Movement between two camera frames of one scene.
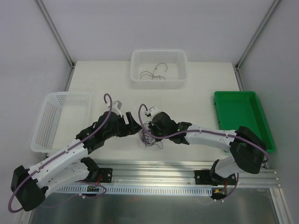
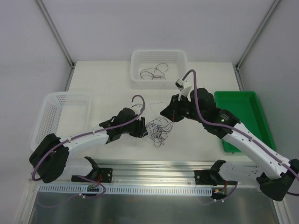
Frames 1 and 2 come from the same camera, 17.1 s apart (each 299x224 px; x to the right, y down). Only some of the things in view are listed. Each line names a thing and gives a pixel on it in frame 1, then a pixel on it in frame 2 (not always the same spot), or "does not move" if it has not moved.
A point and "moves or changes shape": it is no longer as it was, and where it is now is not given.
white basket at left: (63, 116) does not move
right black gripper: (153, 127) → (175, 109)
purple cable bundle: (146, 137) moves or changes shape
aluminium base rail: (178, 173) does not move
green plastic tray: (236, 109) does not move
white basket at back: (158, 69) does not move
